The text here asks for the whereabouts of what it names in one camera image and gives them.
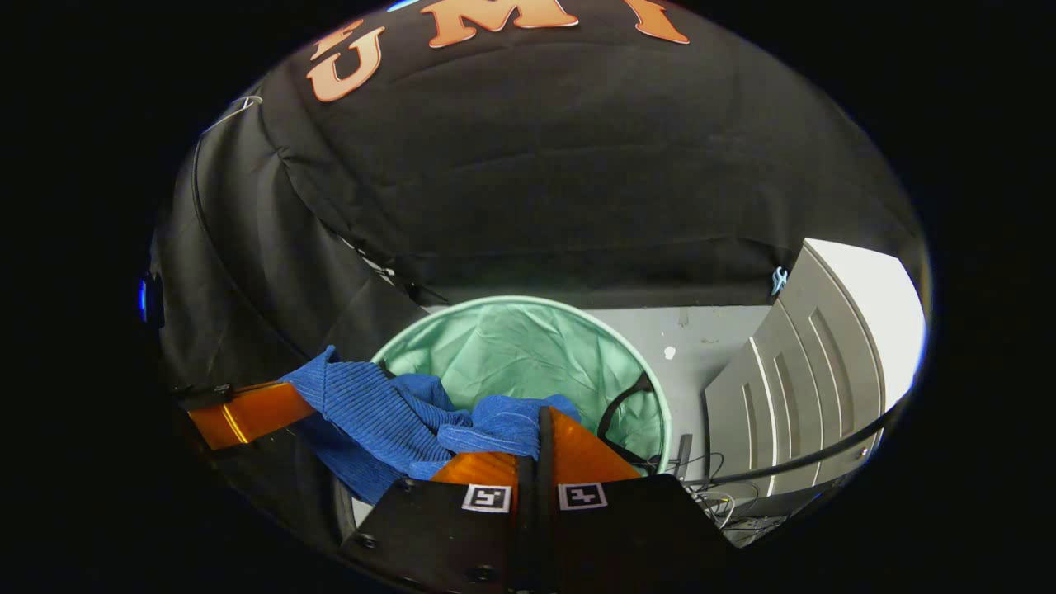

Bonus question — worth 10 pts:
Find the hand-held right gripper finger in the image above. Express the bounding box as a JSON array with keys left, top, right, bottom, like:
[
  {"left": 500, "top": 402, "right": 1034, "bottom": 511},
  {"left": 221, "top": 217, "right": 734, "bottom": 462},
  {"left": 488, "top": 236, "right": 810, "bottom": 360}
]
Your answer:
[
  {"left": 536, "top": 404, "right": 741, "bottom": 594},
  {"left": 341, "top": 450, "right": 537, "bottom": 594}
]

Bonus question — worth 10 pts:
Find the blue corduroy shirt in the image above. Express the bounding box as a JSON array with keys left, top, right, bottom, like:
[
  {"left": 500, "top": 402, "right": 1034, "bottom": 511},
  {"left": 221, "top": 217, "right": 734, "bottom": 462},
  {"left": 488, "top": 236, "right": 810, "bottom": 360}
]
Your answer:
[{"left": 280, "top": 345, "right": 582, "bottom": 506}]

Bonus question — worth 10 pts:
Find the green laundry hamper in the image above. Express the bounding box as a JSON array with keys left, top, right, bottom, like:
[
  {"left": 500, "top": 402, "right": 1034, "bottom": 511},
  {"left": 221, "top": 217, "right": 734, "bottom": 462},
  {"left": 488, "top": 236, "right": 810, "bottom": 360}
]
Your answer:
[{"left": 370, "top": 295, "right": 674, "bottom": 479}]

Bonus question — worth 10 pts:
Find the white plastic hanger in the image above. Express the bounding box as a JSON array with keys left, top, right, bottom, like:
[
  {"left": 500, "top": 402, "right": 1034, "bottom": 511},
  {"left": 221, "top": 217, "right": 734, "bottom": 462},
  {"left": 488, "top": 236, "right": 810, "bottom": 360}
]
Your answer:
[{"left": 202, "top": 95, "right": 265, "bottom": 137}]

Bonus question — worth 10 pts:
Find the white panelled door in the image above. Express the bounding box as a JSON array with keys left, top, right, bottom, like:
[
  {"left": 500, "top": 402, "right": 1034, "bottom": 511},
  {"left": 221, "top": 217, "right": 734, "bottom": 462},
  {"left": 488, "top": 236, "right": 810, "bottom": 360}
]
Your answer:
[{"left": 703, "top": 238, "right": 926, "bottom": 522}]

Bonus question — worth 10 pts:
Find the black backdrop cloth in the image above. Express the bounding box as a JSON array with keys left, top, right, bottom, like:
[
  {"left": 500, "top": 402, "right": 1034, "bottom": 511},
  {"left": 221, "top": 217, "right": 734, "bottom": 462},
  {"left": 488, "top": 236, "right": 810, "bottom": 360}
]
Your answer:
[{"left": 148, "top": 0, "right": 929, "bottom": 545}]

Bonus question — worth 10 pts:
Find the tangle of floor cables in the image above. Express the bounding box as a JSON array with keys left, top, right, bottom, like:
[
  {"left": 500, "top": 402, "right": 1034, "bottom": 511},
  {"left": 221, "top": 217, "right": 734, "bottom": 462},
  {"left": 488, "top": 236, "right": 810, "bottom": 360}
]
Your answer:
[{"left": 672, "top": 450, "right": 785, "bottom": 545}]

